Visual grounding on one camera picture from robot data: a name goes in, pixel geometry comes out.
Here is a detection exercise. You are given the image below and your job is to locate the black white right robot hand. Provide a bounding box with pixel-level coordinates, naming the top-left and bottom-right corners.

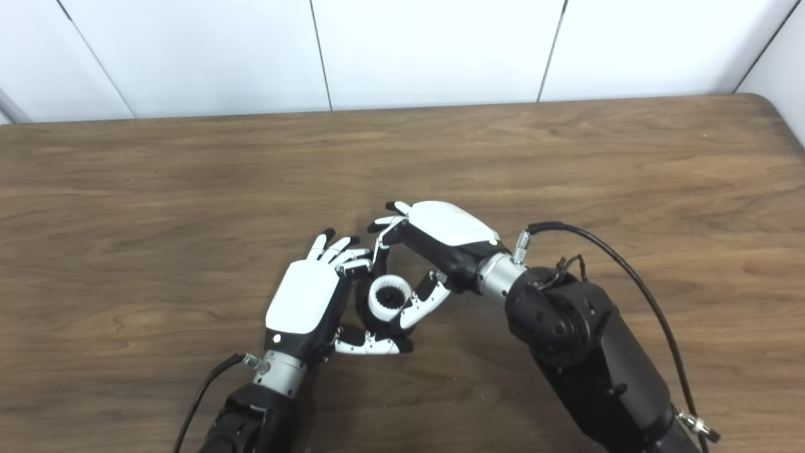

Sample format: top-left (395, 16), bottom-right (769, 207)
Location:
top-left (366, 199), bottom-right (504, 332)

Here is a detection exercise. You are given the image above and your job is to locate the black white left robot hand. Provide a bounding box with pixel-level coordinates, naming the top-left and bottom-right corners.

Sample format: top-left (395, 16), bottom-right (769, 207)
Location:
top-left (264, 227), bottom-right (416, 367)

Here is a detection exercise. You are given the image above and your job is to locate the white plastic ring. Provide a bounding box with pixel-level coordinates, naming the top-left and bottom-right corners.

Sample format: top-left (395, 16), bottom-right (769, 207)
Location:
top-left (367, 275), bottom-right (414, 318)

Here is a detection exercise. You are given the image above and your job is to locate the round black plastic part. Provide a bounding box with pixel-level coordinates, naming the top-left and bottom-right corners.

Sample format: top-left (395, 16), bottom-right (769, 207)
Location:
top-left (355, 273), bottom-right (416, 338)

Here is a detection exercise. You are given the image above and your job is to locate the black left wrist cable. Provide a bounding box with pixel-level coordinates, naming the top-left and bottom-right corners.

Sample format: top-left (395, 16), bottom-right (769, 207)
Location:
top-left (172, 352), bottom-right (262, 453)

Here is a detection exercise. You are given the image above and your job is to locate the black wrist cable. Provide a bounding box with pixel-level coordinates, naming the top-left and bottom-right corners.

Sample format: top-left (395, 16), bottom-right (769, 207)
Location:
top-left (512, 221), bottom-right (722, 453)
top-left (172, 352), bottom-right (262, 453)

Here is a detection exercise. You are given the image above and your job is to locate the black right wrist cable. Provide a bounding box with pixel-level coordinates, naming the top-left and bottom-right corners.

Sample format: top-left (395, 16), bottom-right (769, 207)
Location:
top-left (512, 221), bottom-right (722, 453)

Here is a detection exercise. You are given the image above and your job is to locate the grey wall corner post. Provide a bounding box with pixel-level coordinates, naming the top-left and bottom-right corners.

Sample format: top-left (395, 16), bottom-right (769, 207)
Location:
top-left (0, 87), bottom-right (32, 125)

